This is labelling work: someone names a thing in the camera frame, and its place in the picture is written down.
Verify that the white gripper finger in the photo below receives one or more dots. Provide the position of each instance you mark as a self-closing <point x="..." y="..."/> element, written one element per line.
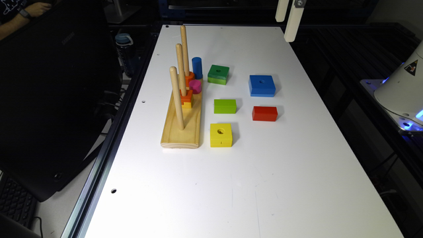
<point x="281" y="10"/>
<point x="294" y="19"/>

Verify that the green square block with hole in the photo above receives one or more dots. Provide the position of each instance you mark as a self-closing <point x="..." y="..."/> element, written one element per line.
<point x="218" y="74"/>

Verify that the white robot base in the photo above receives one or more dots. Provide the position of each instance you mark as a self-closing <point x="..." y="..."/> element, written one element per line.
<point x="400" y="95"/>

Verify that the blue square block with hole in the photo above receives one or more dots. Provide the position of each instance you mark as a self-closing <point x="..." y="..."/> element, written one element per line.
<point x="261" y="86"/>

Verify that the blue cylinder block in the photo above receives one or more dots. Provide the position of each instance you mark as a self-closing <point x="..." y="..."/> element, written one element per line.
<point x="197" y="67"/>

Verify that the red rectangular block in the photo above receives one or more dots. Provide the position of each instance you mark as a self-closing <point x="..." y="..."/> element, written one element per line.
<point x="264" y="113"/>

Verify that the orange block on rear peg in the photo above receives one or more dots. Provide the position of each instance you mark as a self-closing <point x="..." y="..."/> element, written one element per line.
<point x="189" y="78"/>

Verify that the orange block on peg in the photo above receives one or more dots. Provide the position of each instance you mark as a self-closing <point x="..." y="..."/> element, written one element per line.
<point x="187" y="98"/>
<point x="189" y="78"/>

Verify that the light green rectangular block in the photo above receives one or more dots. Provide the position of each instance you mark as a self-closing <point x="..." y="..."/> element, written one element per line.
<point x="225" y="106"/>

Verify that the pink cylinder block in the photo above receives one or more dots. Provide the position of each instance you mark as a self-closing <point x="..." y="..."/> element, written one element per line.
<point x="195" y="86"/>

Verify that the orange block on middle peg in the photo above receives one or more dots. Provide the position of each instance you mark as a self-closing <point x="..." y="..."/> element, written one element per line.
<point x="187" y="98"/>

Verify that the yellow block under orange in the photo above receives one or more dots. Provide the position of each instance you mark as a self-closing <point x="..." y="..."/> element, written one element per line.
<point x="186" y="105"/>

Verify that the yellow square block with hole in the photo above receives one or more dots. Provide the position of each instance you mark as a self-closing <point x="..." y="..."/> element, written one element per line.
<point x="221" y="135"/>

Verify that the person's hand with watch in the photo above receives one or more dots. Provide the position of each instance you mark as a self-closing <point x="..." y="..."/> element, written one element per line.
<point x="37" y="9"/>

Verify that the rear wooden peg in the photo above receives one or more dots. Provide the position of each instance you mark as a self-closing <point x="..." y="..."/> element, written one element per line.
<point x="184" y="50"/>

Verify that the wooden peg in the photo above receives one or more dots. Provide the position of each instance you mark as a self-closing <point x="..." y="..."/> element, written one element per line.
<point x="184" y="50"/>
<point x="181" y="74"/>
<point x="176" y="97"/>

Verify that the middle wooden peg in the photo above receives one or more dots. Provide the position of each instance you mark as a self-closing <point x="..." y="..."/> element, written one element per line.
<point x="181" y="74"/>

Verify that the front wooden peg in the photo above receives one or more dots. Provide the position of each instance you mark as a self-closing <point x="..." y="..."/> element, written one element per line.
<point x="176" y="97"/>

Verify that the dark water bottle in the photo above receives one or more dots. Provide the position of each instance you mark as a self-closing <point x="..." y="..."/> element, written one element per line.
<point x="126" y="52"/>

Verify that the wooden peg base board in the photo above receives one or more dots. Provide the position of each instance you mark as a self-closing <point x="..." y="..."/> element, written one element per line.
<point x="188" y="138"/>

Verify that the black Samsung monitor back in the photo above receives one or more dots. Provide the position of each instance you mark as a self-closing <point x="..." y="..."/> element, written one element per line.
<point x="60" y="80"/>

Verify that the black keyboard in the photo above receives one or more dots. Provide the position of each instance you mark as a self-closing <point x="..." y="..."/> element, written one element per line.
<point x="16" y="202"/>

